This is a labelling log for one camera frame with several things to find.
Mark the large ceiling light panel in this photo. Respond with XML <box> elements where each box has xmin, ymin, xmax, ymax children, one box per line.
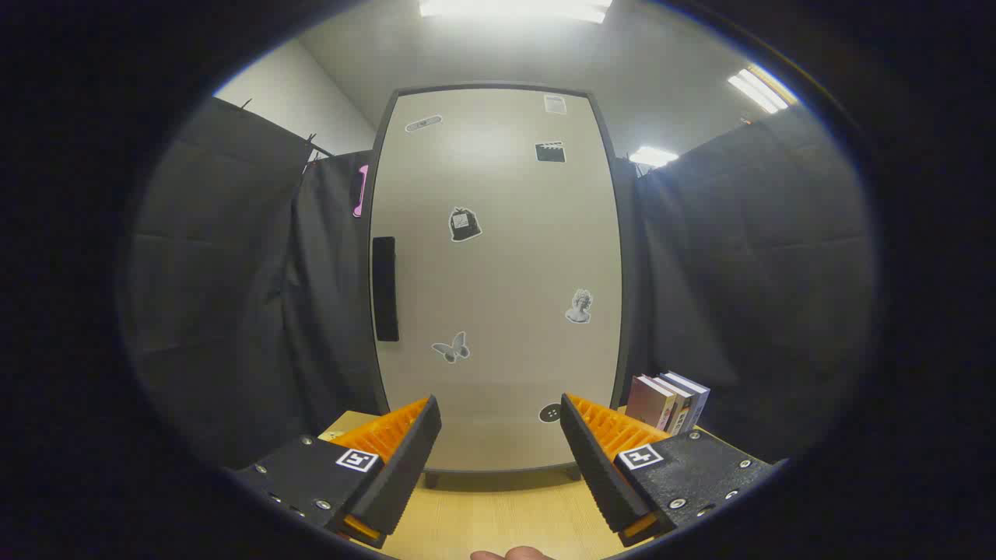
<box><xmin>420</xmin><ymin>0</ymin><xmax>613</xmax><ymax>24</ymax></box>

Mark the striped ceiling light panel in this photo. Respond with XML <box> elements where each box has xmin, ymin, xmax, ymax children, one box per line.
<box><xmin>728</xmin><ymin>65</ymin><xmax>800</xmax><ymax>114</ymax></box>

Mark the black backdrop cloth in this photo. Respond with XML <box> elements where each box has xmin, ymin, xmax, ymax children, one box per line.
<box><xmin>124</xmin><ymin>97</ymin><xmax>880</xmax><ymax>471</ymax></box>

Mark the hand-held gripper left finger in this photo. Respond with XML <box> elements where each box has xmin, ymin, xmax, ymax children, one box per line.
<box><xmin>230</xmin><ymin>395</ymin><xmax>443</xmax><ymax>550</ymax></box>

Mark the white spine book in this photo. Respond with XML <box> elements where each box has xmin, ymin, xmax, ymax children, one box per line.
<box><xmin>654</xmin><ymin>376</ymin><xmax>693</xmax><ymax>435</ymax></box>

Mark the black door handle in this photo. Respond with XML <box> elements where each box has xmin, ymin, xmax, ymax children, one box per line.
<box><xmin>372</xmin><ymin>236</ymin><xmax>400</xmax><ymax>343</ymax></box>

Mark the dark grey cabinet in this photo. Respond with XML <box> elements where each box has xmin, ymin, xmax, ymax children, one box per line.
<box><xmin>366</xmin><ymin>82</ymin><xmax>635</xmax><ymax>491</ymax></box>

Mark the small ceiling light panel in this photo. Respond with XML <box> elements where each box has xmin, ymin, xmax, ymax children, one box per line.
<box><xmin>629</xmin><ymin>145</ymin><xmax>679</xmax><ymax>169</ymax></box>

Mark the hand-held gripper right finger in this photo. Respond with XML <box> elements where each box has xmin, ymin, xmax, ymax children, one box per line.
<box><xmin>559</xmin><ymin>393</ymin><xmax>787</xmax><ymax>548</ymax></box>

